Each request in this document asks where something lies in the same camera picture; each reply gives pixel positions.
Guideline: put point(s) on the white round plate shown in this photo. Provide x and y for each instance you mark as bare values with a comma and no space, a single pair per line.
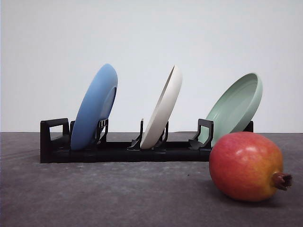
162,109

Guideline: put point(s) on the red yellow pomegranate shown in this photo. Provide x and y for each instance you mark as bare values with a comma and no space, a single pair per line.
247,166

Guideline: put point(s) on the blue round plate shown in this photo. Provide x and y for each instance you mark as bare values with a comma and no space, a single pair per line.
94,106

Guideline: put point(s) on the green round plate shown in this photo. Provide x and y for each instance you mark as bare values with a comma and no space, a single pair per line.
238,106

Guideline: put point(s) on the black plastic dish rack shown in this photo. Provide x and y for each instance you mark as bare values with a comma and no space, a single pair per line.
55,145

